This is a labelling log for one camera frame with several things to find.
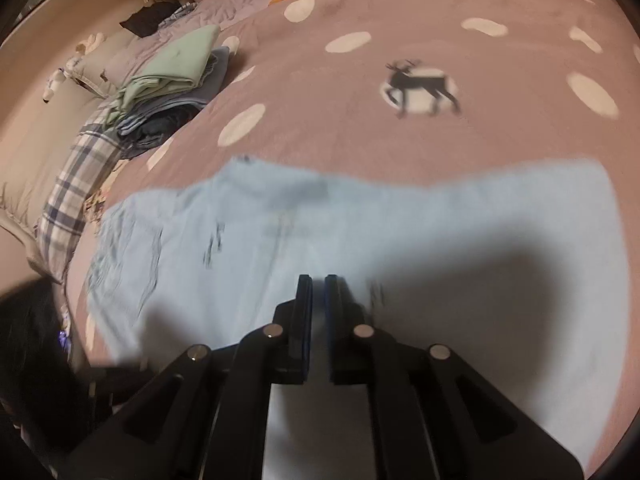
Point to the folded green cloth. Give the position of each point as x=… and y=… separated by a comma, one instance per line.
x=175, y=62

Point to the plaid pillow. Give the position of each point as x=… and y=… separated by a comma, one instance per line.
x=75, y=180

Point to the black cloth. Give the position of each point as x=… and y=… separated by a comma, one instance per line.
x=150, y=17

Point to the small white plush toy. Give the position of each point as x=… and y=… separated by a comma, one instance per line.
x=60, y=75

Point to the beige padded headboard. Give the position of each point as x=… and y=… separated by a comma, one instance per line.
x=30, y=140

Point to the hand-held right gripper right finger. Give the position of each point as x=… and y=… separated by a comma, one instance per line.
x=332, y=310

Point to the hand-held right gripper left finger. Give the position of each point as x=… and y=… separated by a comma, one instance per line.
x=304, y=310

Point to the mauve polka dot blanket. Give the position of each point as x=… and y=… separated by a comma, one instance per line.
x=450, y=35

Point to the folded dark jeans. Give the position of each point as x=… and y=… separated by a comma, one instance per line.
x=155, y=132

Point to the light blue strawberry print pants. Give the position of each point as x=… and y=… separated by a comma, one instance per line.
x=410, y=230

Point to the beige pillow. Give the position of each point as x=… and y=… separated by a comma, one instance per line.
x=100, y=62

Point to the dark cloth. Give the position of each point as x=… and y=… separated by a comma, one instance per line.
x=27, y=350

